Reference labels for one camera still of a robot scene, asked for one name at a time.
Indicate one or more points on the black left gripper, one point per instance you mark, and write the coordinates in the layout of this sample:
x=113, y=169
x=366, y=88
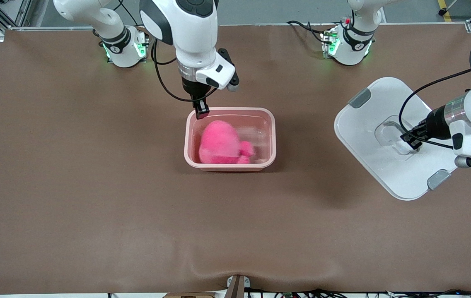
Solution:
x=436, y=123

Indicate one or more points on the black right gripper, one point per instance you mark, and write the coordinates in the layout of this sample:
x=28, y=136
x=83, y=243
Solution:
x=194, y=89

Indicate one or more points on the pink plush toy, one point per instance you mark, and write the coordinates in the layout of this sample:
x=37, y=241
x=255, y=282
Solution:
x=218, y=142

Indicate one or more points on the white box lid grey clips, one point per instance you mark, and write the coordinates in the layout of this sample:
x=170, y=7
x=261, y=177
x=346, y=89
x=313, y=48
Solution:
x=368, y=165

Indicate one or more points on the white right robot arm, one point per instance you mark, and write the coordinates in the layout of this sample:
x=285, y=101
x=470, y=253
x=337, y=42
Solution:
x=194, y=33

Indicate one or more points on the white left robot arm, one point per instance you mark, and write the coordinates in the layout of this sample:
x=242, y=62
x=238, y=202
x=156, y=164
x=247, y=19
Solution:
x=355, y=49

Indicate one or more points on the pink plastic box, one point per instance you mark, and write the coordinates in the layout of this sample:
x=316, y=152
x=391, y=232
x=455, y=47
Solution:
x=229, y=167

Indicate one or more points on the brown table mat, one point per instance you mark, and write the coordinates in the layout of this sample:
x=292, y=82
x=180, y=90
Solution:
x=235, y=227

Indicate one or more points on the black caster wheel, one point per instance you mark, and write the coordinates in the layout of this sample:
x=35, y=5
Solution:
x=442, y=11

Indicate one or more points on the brown cardboard piece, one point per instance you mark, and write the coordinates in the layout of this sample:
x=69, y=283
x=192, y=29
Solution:
x=189, y=295

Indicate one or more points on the silver table edge rail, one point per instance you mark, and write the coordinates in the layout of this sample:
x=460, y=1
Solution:
x=260, y=25

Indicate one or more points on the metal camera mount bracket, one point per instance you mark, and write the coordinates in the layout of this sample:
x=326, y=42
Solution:
x=237, y=286

